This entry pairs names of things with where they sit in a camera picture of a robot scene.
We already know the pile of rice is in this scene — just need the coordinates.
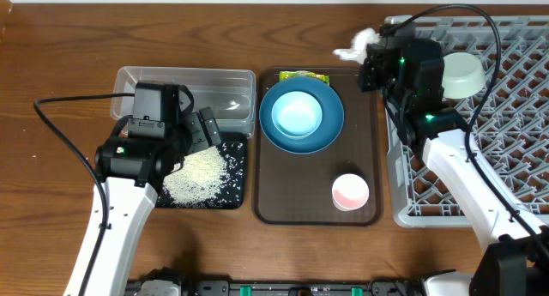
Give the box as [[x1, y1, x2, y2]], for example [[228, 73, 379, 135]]
[[163, 147, 230, 206]]

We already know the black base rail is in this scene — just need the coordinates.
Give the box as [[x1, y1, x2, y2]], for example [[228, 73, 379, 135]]
[[124, 268, 424, 296]]

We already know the pink and white cup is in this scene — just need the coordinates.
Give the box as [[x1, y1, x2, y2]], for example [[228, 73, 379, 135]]
[[331, 173, 370, 211]]

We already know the green snack wrapper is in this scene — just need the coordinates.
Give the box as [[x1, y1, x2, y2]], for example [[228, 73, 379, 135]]
[[279, 70, 329, 85]]

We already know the dark blue plate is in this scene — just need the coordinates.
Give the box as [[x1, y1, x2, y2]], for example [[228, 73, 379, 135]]
[[259, 77, 345, 154]]

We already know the mint green bowl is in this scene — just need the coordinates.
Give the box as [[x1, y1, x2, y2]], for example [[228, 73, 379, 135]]
[[442, 52, 486, 100]]

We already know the white tissue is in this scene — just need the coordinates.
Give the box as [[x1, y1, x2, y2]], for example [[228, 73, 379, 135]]
[[333, 27, 380, 63]]

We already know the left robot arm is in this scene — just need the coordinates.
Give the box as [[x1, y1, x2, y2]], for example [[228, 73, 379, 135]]
[[64, 82, 222, 295]]

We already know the brown serving tray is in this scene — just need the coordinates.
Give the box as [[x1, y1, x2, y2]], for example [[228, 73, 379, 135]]
[[253, 68, 383, 227]]

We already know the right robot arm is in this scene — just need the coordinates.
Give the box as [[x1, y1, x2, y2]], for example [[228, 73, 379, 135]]
[[355, 23, 548, 295]]

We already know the light blue bowl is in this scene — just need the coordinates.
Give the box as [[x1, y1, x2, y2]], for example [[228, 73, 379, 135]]
[[271, 91, 323, 140]]

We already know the grey dishwasher rack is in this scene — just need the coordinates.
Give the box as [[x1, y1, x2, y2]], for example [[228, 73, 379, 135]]
[[387, 15, 548, 228]]

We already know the black rectangular tray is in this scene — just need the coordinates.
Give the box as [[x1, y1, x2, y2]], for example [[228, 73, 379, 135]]
[[156, 132, 247, 209]]

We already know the clear plastic bin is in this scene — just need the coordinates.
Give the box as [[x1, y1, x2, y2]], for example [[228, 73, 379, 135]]
[[113, 66, 256, 138]]

